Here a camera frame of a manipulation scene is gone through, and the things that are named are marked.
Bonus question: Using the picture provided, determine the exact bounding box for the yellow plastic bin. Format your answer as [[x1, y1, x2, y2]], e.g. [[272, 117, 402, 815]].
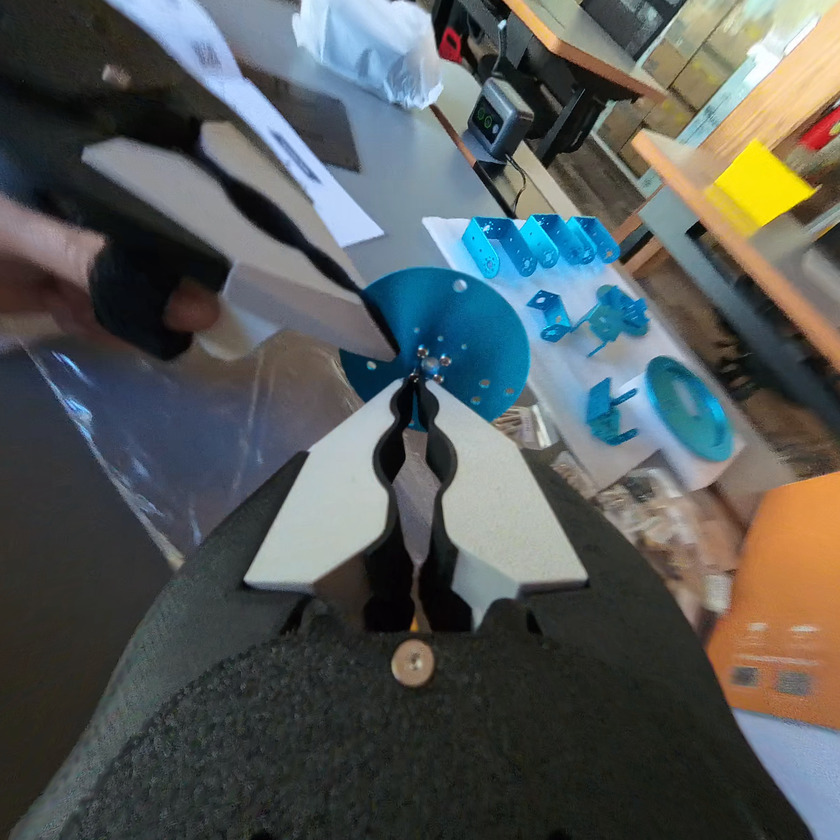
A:
[[705, 138, 819, 228]]

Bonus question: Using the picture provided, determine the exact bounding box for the orange and white cardboard box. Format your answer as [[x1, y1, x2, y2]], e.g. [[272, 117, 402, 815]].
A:
[[705, 470, 840, 840]]

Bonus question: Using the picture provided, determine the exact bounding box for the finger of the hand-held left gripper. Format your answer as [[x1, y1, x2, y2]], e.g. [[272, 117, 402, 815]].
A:
[[81, 136, 399, 361], [199, 121, 369, 294]]

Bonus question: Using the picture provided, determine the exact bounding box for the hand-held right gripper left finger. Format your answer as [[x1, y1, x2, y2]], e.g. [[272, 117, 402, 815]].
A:
[[243, 380, 416, 631]]

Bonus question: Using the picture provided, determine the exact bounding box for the stack of cardboard boxes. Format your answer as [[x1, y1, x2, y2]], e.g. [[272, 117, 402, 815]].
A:
[[594, 0, 798, 178]]

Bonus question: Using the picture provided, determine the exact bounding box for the white plastic-wrapped bundle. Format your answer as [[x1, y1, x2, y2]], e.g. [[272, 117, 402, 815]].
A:
[[291, 0, 445, 110]]

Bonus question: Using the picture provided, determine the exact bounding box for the blue round metal disc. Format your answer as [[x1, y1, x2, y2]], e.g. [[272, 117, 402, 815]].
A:
[[339, 265, 532, 431]]

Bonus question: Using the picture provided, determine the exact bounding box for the small blue U bracket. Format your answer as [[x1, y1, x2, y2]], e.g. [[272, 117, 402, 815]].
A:
[[526, 289, 572, 343]]

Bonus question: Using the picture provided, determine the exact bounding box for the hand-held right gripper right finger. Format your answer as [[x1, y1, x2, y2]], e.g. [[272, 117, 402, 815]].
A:
[[416, 380, 589, 631]]

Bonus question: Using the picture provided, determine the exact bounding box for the red fire extinguisher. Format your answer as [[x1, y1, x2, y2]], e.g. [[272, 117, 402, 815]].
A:
[[797, 105, 840, 153]]

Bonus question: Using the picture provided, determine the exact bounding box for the wide blue perforated bracket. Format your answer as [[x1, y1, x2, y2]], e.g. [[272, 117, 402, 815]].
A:
[[585, 377, 639, 448]]

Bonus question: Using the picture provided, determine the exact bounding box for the small grey charger device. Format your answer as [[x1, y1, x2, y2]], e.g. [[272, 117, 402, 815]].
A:
[[469, 78, 536, 162]]

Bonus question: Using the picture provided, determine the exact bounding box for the clear plastic bag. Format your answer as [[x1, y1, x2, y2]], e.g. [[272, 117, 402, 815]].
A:
[[26, 327, 370, 567]]

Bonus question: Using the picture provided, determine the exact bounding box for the white assembly instruction sheet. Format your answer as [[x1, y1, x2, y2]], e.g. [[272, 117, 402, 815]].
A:
[[108, 0, 387, 249]]

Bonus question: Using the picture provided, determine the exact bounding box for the black metal plate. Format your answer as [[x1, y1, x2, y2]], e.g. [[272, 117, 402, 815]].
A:
[[242, 62, 362, 173]]

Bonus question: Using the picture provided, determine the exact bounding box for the blue metal U bracket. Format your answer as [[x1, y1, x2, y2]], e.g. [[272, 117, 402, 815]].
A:
[[574, 215, 622, 264], [545, 214, 595, 264], [518, 214, 569, 269], [461, 216, 539, 278]]

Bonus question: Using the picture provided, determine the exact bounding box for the white foam sheet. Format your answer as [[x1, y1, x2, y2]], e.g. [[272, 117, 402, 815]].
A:
[[421, 214, 749, 491]]

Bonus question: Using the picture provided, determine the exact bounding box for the person's left hand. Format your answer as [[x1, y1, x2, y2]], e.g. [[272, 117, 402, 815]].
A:
[[0, 196, 222, 352]]

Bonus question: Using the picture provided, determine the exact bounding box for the blue metal ring plate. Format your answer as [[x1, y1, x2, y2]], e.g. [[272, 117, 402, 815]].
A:
[[644, 355, 735, 463]]

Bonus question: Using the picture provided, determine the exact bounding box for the wood-edged office desk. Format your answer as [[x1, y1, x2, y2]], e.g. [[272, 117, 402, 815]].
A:
[[430, 0, 668, 169], [629, 127, 840, 422]]

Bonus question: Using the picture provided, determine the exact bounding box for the pile of small screw bags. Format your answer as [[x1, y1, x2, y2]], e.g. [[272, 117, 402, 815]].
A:
[[492, 403, 746, 634]]

